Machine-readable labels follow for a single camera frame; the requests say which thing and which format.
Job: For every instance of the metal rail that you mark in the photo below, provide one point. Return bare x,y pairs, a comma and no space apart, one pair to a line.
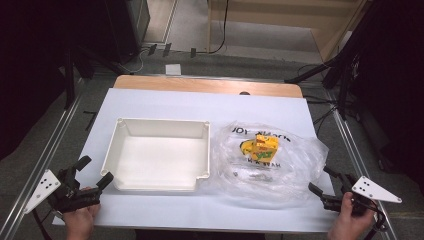
40,163
356,153

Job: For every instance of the clear plastic bag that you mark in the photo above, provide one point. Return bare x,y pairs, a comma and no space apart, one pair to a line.
270,166

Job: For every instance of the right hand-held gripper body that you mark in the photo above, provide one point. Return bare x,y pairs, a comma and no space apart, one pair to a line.
363,195

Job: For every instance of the black tripod stand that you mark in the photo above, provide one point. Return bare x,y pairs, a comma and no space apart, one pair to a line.
333,66
76,66

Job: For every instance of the white paper sheet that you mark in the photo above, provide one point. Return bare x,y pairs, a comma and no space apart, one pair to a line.
173,69

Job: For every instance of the wooden table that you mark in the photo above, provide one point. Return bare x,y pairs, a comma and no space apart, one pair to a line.
206,85

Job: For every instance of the white table mat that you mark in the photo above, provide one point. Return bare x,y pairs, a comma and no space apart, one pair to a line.
206,110

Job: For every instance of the white plastic bin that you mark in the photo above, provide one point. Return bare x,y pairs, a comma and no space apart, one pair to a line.
158,155

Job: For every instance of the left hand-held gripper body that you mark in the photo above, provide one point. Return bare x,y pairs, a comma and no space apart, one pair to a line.
68,196

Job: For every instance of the wooden shelf unit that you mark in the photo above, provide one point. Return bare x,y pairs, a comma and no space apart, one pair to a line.
276,20

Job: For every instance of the yellow snack packet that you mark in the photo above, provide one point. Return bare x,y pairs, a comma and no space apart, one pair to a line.
260,148

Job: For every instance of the person's left hand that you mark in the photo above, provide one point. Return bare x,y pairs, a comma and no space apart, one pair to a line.
80,220

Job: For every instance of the person's right hand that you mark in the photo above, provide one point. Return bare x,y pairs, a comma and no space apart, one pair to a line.
350,221

